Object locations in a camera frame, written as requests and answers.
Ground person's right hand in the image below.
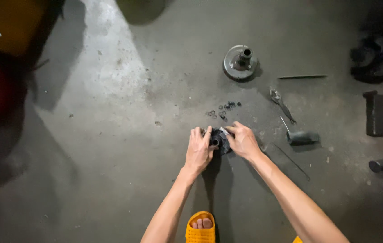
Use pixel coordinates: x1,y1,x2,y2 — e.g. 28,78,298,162
224,121,264,161

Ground person's left hand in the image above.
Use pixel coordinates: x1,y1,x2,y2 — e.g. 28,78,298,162
184,126,219,175

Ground black round clutch part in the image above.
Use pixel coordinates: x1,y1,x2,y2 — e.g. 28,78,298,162
202,126,235,156

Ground group of small black rings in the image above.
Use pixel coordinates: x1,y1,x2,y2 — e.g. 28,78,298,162
207,101,242,121

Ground metal pliers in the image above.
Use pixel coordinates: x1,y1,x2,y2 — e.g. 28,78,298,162
269,87,297,124

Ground dark cylinder with thin rod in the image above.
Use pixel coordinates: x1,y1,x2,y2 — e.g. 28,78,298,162
280,116,320,146

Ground person's foot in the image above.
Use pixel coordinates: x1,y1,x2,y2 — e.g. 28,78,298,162
192,218,213,230

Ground grey metal pulley disc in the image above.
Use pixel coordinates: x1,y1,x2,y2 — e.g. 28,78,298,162
223,45,259,81

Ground thin metal rod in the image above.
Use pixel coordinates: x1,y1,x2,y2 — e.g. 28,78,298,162
277,74,328,80

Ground black ribbed rubber part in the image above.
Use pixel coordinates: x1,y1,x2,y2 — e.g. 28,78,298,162
349,34,383,86

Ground yellow and red vehicle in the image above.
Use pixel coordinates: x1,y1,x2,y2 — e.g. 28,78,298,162
0,0,67,142

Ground thin black wire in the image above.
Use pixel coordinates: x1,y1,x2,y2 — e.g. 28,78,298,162
274,144,311,181

